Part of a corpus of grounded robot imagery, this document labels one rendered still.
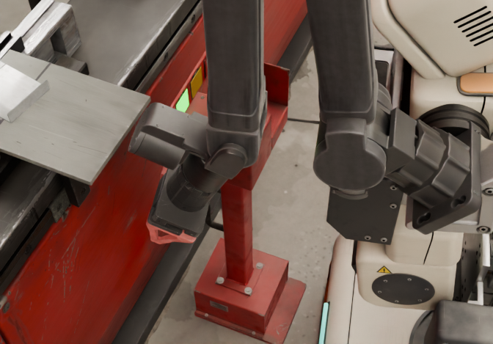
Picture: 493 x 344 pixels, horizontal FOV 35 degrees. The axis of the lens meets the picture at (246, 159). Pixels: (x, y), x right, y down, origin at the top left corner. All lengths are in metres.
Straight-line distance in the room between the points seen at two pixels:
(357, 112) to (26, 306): 0.80
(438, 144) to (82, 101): 0.59
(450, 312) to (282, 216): 1.04
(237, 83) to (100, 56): 0.71
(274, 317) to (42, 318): 0.80
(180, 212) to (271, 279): 1.06
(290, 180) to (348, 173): 1.52
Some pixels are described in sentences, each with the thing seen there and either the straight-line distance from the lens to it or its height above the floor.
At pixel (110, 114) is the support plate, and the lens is 1.21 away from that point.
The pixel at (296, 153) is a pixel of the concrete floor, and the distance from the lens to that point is 2.41.
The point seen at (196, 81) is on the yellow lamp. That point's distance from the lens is 1.49.
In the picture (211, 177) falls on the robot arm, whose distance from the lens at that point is 0.92.
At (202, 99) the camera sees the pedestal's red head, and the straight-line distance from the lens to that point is 1.51.
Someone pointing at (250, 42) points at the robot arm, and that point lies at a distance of 0.75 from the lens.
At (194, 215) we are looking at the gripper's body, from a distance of 0.99.
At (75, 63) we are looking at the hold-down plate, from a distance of 1.43.
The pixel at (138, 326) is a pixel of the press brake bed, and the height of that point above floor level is 0.05.
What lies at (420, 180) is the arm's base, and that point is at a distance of 0.87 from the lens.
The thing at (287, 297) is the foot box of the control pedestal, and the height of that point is 0.01.
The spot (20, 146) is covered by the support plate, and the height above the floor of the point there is 1.00.
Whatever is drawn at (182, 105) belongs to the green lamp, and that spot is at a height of 0.81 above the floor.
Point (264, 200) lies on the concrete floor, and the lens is 2.30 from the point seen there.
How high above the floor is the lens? 1.89
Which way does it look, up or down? 52 degrees down
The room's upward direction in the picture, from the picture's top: 2 degrees counter-clockwise
